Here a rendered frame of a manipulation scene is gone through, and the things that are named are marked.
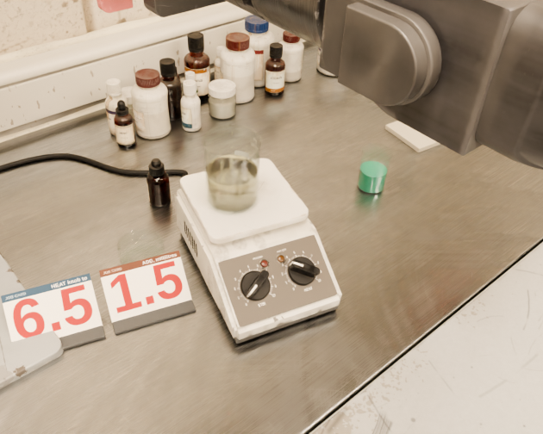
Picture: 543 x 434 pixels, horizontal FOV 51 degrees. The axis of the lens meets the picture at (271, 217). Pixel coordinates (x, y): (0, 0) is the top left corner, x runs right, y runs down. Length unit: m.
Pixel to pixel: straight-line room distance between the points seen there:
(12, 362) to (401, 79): 0.51
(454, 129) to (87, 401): 0.46
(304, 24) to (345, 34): 0.05
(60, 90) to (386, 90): 0.78
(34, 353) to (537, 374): 0.52
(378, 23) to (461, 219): 0.61
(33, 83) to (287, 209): 0.47
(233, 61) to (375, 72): 0.75
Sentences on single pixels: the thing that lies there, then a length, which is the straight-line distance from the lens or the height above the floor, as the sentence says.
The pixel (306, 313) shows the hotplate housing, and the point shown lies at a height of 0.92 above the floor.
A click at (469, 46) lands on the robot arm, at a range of 0.22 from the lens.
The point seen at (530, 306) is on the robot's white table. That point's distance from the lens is 0.73.
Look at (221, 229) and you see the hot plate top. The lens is 0.61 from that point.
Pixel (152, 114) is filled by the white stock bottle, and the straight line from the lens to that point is 0.89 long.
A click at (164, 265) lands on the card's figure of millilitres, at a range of 0.65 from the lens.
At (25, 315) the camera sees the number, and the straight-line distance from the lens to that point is 0.65.
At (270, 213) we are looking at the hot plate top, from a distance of 0.63.
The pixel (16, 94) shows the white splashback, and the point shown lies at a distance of 0.93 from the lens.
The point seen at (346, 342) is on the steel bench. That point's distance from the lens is 0.63.
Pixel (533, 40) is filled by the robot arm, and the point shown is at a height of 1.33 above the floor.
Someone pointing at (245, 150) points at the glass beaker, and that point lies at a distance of 0.64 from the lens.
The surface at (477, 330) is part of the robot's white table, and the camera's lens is 0.68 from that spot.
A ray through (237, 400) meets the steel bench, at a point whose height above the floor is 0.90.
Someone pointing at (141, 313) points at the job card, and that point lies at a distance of 0.65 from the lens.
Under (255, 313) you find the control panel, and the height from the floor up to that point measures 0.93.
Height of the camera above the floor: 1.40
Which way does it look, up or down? 41 degrees down
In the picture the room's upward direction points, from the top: 3 degrees clockwise
